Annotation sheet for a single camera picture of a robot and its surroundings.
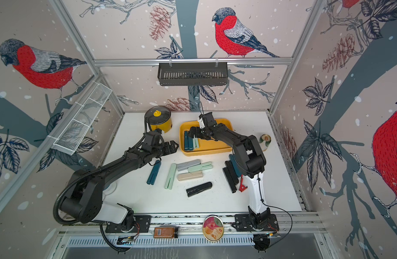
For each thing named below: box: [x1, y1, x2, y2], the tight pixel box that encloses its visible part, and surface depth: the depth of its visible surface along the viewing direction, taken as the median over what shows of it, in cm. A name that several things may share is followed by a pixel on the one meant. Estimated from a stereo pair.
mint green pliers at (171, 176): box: [164, 163, 177, 190], surface depth 89 cm
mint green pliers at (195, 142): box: [192, 137, 200, 149], surface depth 103 cm
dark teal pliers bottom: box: [187, 134, 194, 151], surface depth 102 cm
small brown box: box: [153, 226, 176, 239], surface depth 70 cm
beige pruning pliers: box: [176, 170, 203, 181], surface depth 90 cm
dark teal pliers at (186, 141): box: [183, 130, 190, 152], surface depth 102 cm
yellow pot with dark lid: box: [144, 105, 173, 134], surface depth 105 cm
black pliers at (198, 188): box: [186, 181, 213, 197], surface depth 85 cm
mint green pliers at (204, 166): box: [187, 161, 213, 173], surface depth 92 cm
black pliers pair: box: [222, 160, 239, 194], surface depth 89 cm
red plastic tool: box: [238, 174, 248, 193], surface depth 87 cm
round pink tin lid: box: [202, 215, 224, 242], surface depth 71 cm
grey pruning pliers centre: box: [176, 159, 201, 172], surface depth 92 cm
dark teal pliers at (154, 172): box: [146, 159, 162, 186], surface depth 90 cm
